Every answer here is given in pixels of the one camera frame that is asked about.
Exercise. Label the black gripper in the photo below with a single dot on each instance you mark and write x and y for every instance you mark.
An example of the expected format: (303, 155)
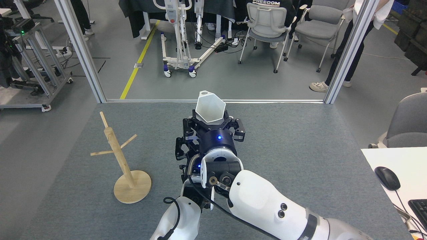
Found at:
(193, 168)
(217, 140)

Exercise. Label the white faceted cup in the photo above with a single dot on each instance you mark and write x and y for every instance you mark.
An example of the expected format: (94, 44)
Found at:
(210, 108)

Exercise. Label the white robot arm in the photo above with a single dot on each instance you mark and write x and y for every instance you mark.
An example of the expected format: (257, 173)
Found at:
(186, 220)
(260, 200)

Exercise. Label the wooden cup rack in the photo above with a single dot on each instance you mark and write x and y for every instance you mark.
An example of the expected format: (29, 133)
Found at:
(115, 146)

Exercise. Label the blue storage bin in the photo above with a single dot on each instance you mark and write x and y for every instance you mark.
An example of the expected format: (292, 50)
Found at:
(398, 6)

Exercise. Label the black power strip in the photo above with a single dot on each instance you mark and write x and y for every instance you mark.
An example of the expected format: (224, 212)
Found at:
(222, 48)

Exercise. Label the white power strip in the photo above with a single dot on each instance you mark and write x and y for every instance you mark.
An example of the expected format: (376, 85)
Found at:
(235, 41)

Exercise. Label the white wheeled stand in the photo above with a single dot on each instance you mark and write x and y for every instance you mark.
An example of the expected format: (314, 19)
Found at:
(178, 33)

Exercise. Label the white lift column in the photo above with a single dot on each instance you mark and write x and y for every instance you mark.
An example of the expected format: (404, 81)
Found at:
(199, 20)

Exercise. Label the white mesh office chair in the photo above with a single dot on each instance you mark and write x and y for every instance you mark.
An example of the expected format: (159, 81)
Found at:
(267, 23)

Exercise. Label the black cloth covered table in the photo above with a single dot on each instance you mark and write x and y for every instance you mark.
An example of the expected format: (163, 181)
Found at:
(220, 8)

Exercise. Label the grey wheeled chair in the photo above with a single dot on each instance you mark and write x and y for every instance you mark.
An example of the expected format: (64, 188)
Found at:
(317, 28)

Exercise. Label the person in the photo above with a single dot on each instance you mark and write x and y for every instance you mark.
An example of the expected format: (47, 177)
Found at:
(340, 50)

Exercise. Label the metal equipment cart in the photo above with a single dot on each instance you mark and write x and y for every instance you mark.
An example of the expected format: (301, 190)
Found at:
(40, 66)

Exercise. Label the person's legs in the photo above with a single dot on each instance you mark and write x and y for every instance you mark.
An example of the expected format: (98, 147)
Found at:
(81, 16)

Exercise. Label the black computer mouse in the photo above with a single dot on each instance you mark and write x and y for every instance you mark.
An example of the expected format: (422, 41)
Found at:
(387, 178)

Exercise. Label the grey upholstered chair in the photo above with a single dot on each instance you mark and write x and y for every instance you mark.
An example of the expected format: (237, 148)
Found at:
(410, 123)

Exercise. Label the white desk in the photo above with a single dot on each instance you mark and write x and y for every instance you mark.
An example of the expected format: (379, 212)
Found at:
(410, 166)

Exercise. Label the dark stacked crates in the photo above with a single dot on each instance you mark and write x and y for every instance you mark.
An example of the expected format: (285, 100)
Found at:
(413, 33)

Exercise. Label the black keyboard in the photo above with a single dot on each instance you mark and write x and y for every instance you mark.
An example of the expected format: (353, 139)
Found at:
(419, 211)

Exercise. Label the silver frame rail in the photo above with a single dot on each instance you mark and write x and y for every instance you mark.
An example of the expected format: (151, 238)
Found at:
(150, 101)

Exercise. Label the silver frame post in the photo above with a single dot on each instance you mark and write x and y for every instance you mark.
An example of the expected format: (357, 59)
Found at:
(352, 50)
(80, 50)

